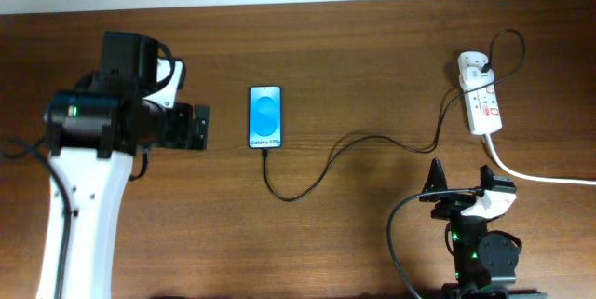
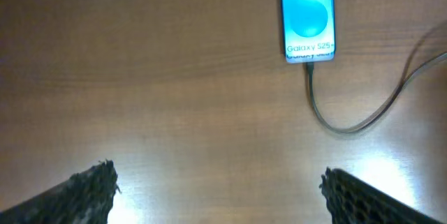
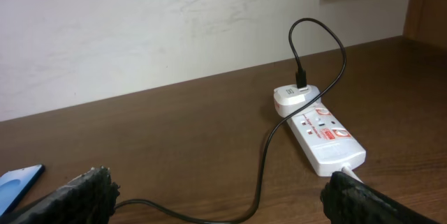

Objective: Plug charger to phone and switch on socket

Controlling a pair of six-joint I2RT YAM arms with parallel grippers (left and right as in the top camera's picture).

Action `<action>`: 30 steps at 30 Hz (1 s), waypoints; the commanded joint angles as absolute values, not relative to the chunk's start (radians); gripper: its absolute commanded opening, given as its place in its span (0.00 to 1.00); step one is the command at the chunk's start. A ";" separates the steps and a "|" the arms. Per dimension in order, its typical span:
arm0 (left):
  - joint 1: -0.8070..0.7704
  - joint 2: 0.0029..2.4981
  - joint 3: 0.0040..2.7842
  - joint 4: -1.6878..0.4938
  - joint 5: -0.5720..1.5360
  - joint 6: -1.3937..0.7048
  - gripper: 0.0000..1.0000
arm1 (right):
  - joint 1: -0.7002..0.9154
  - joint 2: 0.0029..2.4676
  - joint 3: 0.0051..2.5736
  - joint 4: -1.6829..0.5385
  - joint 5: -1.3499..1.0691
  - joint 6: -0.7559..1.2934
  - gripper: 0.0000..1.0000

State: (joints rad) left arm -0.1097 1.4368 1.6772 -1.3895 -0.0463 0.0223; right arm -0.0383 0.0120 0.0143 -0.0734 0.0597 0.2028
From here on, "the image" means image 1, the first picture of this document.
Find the blue screen Galaxy smartphone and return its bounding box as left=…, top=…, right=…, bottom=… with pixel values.
left=248, top=86, right=282, bottom=149

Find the black USB charging cable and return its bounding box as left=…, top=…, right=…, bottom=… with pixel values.
left=261, top=28, right=527, bottom=203

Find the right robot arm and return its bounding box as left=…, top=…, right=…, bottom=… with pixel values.
left=419, top=158, right=522, bottom=298

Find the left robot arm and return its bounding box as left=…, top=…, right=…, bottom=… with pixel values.
left=36, top=32, right=210, bottom=298

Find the white USB charger plug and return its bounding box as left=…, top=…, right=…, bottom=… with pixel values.
left=459, top=66, right=494, bottom=91

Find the white power strip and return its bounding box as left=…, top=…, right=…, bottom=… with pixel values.
left=457, top=51, right=502, bottom=136

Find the black right camera cable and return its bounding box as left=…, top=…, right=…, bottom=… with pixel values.
left=386, top=187, right=485, bottom=299

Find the black camera cable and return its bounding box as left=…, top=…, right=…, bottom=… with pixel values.
left=386, top=187, right=485, bottom=299
left=0, top=40, right=178, bottom=299

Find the black left camera cable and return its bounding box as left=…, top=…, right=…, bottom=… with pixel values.
left=0, top=40, right=178, bottom=299

